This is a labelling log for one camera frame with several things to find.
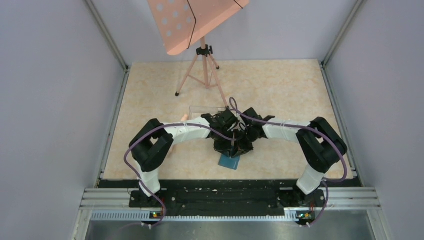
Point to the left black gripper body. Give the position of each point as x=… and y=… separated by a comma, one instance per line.
x=222, y=144

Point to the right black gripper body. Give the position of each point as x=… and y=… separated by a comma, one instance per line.
x=245, y=139

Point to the clear plastic box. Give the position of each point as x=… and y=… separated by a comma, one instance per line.
x=197, y=111

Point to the teal card holder wallet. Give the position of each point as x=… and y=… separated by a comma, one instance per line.
x=229, y=162

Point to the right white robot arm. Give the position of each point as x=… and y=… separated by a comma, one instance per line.
x=320, y=143

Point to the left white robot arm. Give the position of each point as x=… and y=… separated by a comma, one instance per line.
x=149, y=148

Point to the pink music stand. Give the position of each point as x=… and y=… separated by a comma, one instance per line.
x=182, y=23

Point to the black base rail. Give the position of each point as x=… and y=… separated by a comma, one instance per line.
x=228, y=198

